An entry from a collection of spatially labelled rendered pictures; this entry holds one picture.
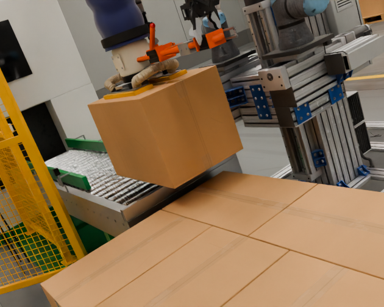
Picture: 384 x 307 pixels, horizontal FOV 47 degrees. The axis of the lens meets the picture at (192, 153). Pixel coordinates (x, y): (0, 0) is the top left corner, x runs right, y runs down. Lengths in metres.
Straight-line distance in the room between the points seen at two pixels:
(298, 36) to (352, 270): 1.02
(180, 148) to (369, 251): 0.86
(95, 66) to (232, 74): 9.33
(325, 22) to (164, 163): 1.09
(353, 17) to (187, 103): 1.02
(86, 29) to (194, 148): 9.83
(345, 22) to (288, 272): 1.43
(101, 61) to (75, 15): 1.24
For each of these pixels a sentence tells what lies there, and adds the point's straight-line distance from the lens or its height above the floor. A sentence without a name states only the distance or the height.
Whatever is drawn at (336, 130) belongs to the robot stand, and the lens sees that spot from 2.37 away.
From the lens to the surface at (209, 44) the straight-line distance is 1.54.
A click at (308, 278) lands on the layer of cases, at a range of 1.29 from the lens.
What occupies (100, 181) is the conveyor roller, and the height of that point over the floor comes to 0.53.
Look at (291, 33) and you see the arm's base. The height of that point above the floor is 1.10.
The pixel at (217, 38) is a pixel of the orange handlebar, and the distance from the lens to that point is 1.54.
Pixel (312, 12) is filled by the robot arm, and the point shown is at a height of 1.16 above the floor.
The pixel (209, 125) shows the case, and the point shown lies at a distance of 1.91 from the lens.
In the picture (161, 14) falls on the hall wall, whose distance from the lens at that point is 12.56.
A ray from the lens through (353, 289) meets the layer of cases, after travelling 1.23.
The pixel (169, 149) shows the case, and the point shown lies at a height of 0.83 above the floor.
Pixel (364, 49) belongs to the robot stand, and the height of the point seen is 0.93.
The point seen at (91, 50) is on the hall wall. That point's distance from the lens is 11.52.
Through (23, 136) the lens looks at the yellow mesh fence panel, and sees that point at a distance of 2.64.
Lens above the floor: 1.30
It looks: 16 degrees down
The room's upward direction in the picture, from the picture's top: 20 degrees counter-clockwise
